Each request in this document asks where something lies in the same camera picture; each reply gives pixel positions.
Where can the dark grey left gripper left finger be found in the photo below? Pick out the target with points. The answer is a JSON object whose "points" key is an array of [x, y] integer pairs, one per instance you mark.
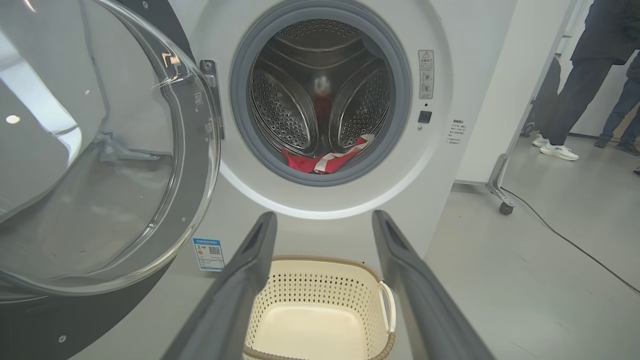
{"points": [[225, 305]]}

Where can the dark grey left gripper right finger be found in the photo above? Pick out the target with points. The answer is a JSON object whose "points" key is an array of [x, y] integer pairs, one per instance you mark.
{"points": [[430, 305]]}

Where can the red garment with white stripes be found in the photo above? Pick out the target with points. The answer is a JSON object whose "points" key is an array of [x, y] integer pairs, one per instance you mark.
{"points": [[310, 162]]}

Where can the round glass washing machine door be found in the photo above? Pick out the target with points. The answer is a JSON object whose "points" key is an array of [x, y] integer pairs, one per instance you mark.
{"points": [[100, 175]]}

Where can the cream perforated laundry basket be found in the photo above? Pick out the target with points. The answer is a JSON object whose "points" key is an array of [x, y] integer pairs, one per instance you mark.
{"points": [[310, 325]]}

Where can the white front-load washing machine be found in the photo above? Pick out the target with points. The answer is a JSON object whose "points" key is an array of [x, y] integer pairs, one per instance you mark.
{"points": [[430, 170]]}

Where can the blue energy label sticker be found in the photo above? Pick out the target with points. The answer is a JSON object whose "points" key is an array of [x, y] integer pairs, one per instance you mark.
{"points": [[208, 254]]}

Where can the clear sticker with black text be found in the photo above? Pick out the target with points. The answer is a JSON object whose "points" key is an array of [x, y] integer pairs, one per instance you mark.
{"points": [[456, 131]]}

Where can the white partition panel on casters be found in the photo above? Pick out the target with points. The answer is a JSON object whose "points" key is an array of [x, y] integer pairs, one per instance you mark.
{"points": [[500, 100]]}

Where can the grey warning sticker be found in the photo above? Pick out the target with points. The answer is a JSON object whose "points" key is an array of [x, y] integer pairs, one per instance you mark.
{"points": [[426, 74]]}

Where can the person with white sneakers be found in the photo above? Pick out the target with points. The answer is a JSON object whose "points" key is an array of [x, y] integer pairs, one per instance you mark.
{"points": [[580, 95]]}

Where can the person in blue jeans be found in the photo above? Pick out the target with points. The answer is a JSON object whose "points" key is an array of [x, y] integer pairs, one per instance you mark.
{"points": [[625, 110]]}

